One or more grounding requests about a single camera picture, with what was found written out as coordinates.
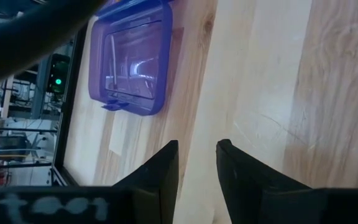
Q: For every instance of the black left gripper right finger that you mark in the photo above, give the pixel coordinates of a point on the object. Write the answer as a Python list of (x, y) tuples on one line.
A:
[(259, 202)]

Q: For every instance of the black device with green light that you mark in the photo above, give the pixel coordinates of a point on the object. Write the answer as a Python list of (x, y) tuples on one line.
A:
[(57, 71)]

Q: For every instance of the purple translucent plastic supply box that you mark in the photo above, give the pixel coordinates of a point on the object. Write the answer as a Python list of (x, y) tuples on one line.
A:
[(135, 62)]

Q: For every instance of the black aluminium table frame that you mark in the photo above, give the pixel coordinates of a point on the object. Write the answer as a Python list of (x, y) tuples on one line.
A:
[(64, 130)]

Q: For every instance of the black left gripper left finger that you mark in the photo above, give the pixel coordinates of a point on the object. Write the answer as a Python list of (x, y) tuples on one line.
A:
[(148, 199)]

